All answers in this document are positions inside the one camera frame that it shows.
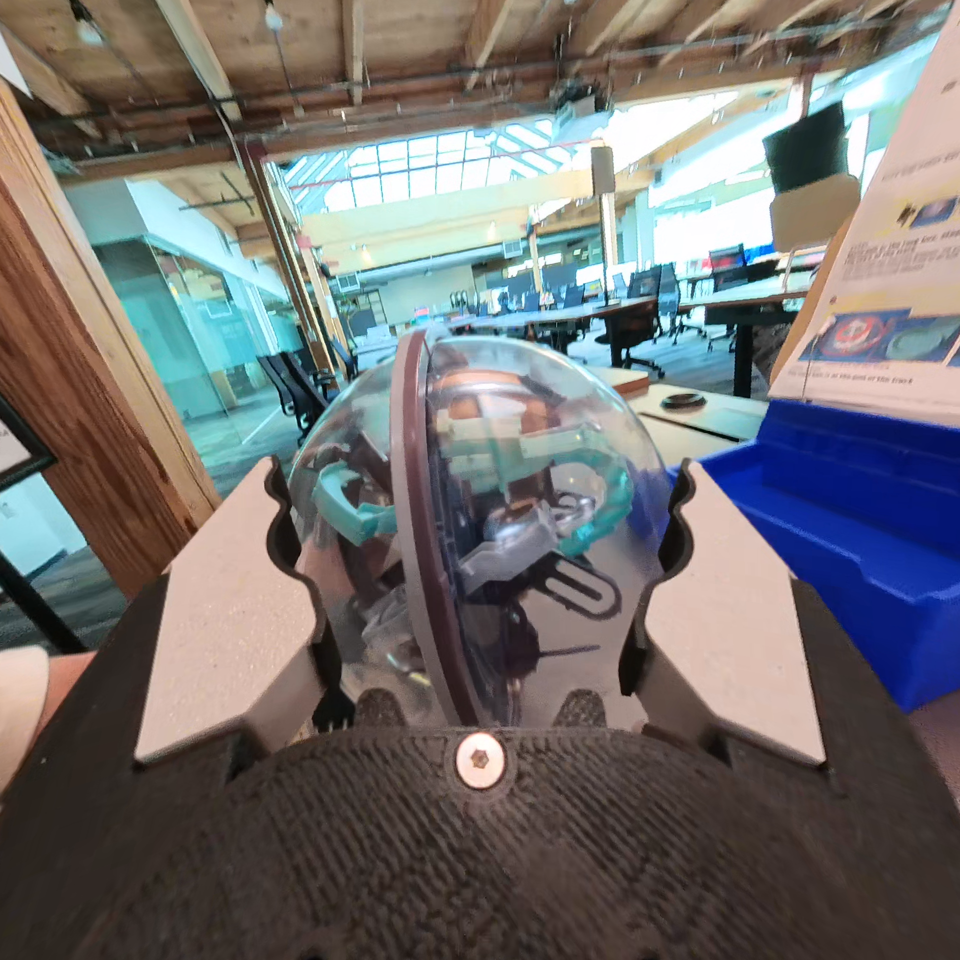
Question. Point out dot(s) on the wooden pillar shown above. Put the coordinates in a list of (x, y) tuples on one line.
[(90, 375)]

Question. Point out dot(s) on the blue plastic bin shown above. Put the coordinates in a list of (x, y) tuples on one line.
[(847, 540)]

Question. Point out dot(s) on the brown cardboard board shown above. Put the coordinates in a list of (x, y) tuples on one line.
[(806, 315)]

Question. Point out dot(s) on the black office chair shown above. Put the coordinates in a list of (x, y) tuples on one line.
[(296, 394)]

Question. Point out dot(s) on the black beige cylinder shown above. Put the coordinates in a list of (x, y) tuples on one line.
[(810, 172)]

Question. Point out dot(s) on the printed instruction sheet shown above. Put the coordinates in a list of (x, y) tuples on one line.
[(900, 262)]

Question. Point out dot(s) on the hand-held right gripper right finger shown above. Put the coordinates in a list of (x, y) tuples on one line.
[(735, 637)]

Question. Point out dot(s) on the clear plastic maze ball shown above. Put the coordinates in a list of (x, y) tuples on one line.
[(480, 525)]

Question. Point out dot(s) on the person's left forearm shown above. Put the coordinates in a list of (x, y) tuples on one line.
[(45, 697)]

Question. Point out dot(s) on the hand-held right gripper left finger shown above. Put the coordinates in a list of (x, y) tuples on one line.
[(225, 637)]

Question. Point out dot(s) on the round black desk grommet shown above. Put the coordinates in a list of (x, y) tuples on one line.
[(682, 401)]

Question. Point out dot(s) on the framed black-white marker sign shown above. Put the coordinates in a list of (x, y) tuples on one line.
[(19, 450)]

